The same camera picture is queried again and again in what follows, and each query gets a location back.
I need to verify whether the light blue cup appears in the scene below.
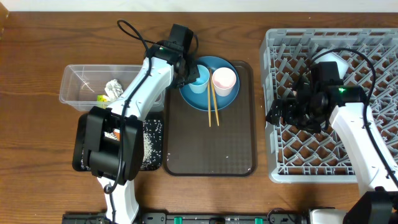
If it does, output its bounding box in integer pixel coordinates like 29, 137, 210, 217
189, 65, 210, 94

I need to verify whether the light blue bowl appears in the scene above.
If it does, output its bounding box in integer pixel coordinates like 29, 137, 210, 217
314, 52, 349, 79

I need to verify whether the white rice pile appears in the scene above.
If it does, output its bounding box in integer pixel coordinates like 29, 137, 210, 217
72, 114, 164, 172

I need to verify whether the orange carrot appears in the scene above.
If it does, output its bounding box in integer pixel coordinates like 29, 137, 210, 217
113, 129, 120, 141

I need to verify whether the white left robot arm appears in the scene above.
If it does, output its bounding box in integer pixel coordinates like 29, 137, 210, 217
72, 40, 199, 223

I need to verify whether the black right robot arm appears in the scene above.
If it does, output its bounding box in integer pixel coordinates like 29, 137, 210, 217
266, 85, 397, 223

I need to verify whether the grey dishwasher rack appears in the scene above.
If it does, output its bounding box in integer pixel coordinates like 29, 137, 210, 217
259, 28, 397, 184

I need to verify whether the black food waste tray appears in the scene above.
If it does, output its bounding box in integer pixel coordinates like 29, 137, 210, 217
72, 113, 164, 172

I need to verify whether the clear plastic waste bin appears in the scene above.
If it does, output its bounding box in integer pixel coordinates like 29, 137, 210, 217
58, 63, 165, 112

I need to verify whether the dark blue plate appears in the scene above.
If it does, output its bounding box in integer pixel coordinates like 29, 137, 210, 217
180, 56, 240, 111

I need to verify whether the pink cup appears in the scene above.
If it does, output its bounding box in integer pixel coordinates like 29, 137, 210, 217
212, 67, 237, 96

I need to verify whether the brown serving tray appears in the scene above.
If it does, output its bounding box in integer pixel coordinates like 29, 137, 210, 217
164, 61, 257, 177

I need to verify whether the crumpled silver foil ball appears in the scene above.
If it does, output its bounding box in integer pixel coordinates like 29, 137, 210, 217
104, 79, 124, 102

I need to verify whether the yellow green wrapper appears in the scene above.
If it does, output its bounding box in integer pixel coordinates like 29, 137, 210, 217
96, 95, 110, 109

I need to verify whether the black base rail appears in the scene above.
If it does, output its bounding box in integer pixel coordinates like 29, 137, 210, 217
62, 208, 343, 224

